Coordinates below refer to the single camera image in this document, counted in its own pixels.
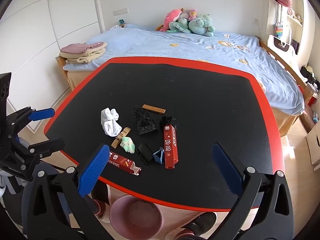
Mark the striped green plush toy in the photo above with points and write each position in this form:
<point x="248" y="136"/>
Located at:
<point x="178" y="26"/>

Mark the person's leg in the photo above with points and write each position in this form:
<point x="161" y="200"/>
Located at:
<point x="101" y="190"/>
<point x="203" y="221"/>

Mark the person's right shoe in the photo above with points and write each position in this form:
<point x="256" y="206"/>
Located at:
<point x="183" y="235"/>

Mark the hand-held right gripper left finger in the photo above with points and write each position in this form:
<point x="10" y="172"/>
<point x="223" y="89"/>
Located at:
<point x="93" y="171"/>

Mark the white wardrobe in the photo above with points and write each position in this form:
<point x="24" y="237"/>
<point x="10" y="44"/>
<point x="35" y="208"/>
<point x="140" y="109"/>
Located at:
<point x="62" y="17"/>

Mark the grey green plush toy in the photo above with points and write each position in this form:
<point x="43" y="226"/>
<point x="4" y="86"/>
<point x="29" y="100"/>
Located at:
<point x="183" y="15"/>

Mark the long red box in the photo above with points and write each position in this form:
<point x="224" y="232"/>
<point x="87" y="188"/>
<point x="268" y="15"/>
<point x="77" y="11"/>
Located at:
<point x="171" y="147"/>

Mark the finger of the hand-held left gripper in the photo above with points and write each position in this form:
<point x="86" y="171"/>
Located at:
<point x="47" y="146"/>
<point x="41" y="114"/>

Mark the person's shoe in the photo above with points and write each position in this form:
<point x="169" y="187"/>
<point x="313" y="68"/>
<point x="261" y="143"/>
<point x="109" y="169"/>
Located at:
<point x="103" y="213"/>
<point x="183" y="235"/>

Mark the pink folded towel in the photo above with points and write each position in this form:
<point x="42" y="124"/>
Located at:
<point x="80" y="47"/>

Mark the wooden clip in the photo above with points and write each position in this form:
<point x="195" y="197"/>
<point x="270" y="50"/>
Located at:
<point x="117" y="140"/>

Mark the pink plush toy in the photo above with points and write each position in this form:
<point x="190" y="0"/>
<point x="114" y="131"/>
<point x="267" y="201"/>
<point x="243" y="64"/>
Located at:
<point x="172" y="16"/>

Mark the black table with red edge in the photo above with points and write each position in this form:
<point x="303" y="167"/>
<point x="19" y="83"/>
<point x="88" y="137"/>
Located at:
<point x="200" y="100"/>

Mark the short red box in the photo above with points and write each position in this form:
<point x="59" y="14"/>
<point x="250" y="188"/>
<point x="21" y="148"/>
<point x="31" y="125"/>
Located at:
<point x="120" y="160"/>

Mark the small black cloth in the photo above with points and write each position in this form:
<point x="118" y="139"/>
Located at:
<point x="165" y="121"/>

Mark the white sock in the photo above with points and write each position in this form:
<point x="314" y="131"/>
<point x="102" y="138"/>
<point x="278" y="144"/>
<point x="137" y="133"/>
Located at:
<point x="110" y="126"/>

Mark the person's left leg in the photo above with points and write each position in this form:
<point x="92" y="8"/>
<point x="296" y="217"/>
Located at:
<point x="101" y="190"/>

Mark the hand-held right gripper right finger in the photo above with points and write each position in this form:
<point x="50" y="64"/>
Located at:
<point x="226" y="170"/>

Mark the person's left shoe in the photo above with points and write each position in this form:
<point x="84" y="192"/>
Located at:
<point x="103" y="213"/>

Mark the small blue clock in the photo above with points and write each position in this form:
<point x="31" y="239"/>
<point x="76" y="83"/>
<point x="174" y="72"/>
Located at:
<point x="121" y="21"/>

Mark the rainbow bubble bag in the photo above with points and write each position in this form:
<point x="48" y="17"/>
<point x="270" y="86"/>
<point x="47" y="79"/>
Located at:
<point x="279" y="31"/>

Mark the green white crumpled tissue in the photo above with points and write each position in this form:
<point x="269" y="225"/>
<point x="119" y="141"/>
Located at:
<point x="128" y="145"/>

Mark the white wall shelf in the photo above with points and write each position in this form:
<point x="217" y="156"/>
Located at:
<point x="295" y="21"/>

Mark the beige folded blanket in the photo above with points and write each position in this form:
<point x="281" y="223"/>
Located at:
<point x="82" y="58"/>

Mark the pink trash bin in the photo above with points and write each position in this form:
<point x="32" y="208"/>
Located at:
<point x="120" y="215"/>

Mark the white wall switch panel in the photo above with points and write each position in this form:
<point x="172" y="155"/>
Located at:
<point x="120" y="11"/>

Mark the teal plush bear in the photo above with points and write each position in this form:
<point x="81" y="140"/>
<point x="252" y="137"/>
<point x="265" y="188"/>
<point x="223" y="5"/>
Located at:
<point x="201" y="25"/>

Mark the black mesh pouch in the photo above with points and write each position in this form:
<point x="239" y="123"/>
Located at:
<point x="145" y="126"/>

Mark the brown strip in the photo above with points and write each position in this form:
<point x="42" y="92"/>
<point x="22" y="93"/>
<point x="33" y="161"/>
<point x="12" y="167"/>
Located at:
<point x="153" y="108"/>

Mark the small pink plush doll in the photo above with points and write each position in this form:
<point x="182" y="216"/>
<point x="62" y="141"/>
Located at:
<point x="192" y="14"/>

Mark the black plastic holder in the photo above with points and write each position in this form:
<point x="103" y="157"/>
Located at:
<point x="144" y="152"/>

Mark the white bag with black panel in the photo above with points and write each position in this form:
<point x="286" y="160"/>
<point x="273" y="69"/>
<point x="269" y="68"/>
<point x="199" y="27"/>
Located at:
<point x="281" y="46"/>

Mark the person's right leg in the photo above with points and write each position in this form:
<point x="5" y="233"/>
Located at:
<point x="203" y="221"/>

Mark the bed with blue sheet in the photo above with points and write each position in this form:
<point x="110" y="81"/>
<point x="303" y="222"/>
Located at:
<point x="162" y="47"/>

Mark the blue binder clip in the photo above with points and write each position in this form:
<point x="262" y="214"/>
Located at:
<point x="157" y="157"/>

